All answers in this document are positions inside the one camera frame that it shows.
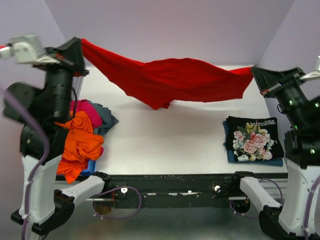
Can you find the black floral folded t shirt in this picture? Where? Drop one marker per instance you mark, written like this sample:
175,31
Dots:
252,139

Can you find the red t shirt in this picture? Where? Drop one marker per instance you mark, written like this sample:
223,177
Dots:
160,82

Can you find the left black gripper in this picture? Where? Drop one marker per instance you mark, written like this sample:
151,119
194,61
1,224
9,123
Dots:
71,55

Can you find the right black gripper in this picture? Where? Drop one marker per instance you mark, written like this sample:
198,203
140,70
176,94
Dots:
270,81

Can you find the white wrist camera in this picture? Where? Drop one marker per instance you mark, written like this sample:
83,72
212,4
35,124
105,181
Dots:
27,49
314,75

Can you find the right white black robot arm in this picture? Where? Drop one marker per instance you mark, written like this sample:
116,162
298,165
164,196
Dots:
293,219

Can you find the pink t shirt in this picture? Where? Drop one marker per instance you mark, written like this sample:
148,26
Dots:
87,110

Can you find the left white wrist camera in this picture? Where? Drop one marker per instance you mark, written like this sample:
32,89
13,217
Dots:
27,49

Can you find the orange t shirt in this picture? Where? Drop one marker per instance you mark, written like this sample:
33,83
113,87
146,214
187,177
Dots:
70,165

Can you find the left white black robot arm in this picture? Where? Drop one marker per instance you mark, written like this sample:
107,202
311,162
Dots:
42,111

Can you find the grey blue t shirt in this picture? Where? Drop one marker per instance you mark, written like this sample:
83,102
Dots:
107,118

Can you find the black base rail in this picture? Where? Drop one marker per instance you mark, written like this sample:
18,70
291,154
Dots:
170,191

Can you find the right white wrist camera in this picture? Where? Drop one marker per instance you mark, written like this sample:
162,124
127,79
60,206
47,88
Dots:
314,75

